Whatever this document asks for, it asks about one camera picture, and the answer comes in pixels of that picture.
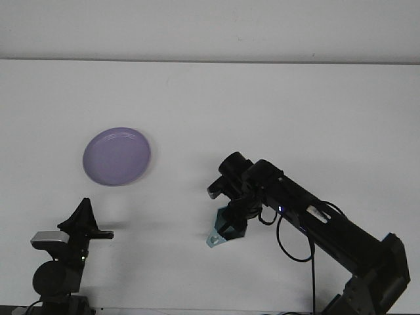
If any pale blue faceted cup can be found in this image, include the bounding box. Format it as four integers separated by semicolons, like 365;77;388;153
205;205;247;249

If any pale purple round plate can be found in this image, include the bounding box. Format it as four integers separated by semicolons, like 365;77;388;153
82;127;152;188

